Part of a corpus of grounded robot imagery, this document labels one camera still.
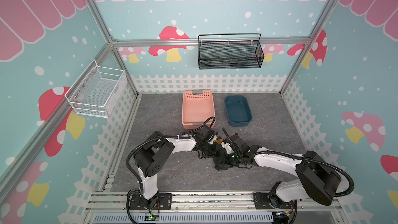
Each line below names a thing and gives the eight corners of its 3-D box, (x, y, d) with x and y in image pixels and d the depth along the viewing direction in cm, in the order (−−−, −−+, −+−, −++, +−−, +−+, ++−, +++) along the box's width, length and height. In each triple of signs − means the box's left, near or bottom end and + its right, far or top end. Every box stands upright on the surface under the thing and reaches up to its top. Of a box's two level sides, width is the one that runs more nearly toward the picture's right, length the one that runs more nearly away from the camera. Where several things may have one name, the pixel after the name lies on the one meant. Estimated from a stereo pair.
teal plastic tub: (227, 127, 104) (228, 122, 99) (224, 101, 119) (225, 95, 114) (251, 127, 104) (253, 122, 99) (245, 101, 119) (247, 95, 114)
